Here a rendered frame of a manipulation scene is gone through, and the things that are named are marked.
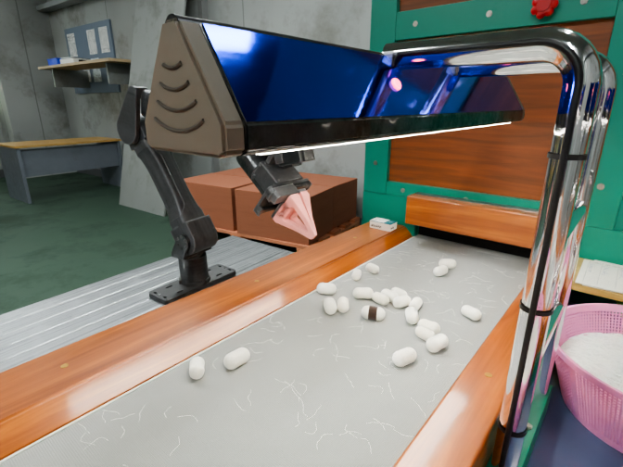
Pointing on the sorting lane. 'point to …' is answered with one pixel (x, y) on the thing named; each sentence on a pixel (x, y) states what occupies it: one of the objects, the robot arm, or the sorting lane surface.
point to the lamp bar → (300, 94)
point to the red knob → (543, 7)
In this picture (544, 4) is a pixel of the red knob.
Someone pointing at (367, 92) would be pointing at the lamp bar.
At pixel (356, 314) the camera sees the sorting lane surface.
